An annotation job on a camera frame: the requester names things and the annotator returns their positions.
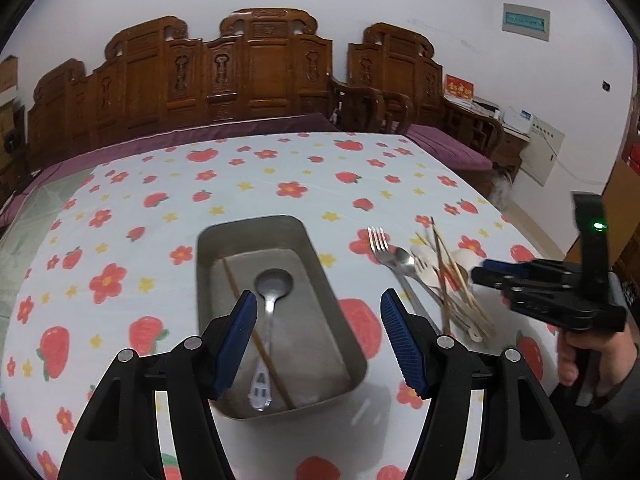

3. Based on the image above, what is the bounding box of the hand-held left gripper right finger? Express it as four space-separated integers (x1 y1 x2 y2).
380 289 583 480

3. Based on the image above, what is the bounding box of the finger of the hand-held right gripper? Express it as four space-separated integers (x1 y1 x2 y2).
481 259 583 282
470 267 541 307

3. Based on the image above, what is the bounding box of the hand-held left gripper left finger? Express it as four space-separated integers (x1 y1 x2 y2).
57 290 258 480

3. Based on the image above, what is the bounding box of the brown wooden chopstick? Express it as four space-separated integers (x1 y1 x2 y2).
221 257 297 408

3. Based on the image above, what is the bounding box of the large metal spoon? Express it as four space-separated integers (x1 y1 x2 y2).
247 268 296 412

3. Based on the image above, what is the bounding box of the small metal spoon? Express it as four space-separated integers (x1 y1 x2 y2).
390 246 451 311

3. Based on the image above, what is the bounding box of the rectangular metal tray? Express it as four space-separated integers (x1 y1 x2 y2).
196 215 368 420

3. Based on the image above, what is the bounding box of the metal fork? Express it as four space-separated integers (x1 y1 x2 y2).
367 226 443 336

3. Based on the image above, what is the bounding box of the person's right forearm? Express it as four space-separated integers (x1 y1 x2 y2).
550 345 640 480

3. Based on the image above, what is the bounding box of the person's right hand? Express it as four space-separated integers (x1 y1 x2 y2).
556 330 640 398

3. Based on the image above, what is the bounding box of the strawberry printed tablecloth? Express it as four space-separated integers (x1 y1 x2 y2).
0 132 566 480

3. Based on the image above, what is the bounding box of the small purple seat cushion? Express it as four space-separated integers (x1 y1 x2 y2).
407 125 493 171

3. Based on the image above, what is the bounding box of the white cardboard box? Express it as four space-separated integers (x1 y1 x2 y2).
501 106 533 135

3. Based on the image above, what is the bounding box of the red box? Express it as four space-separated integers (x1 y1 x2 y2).
445 75 475 101

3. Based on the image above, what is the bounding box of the carved wooden armchair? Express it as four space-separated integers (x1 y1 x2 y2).
347 23 523 171

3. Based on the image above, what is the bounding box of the carved wooden bench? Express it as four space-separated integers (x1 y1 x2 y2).
25 8 386 171

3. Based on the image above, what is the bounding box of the white wall cabinet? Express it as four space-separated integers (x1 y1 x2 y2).
520 115 566 191

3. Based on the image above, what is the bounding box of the wall electrical panel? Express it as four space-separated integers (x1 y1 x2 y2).
502 3 551 42

